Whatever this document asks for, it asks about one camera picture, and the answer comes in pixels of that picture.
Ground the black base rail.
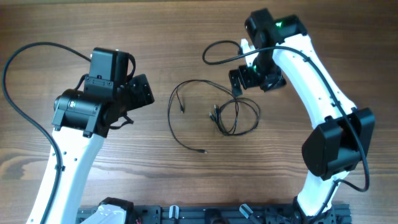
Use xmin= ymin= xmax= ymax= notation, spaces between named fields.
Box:
xmin=74 ymin=203 xmax=352 ymax=224

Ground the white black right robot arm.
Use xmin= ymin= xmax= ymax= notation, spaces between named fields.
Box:
xmin=229 ymin=9 xmax=375 ymax=223

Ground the thin black usb cable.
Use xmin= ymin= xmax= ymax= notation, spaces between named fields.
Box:
xmin=167 ymin=79 xmax=239 ymax=154

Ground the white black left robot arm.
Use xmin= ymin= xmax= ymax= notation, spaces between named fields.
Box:
xmin=28 ymin=47 xmax=154 ymax=223

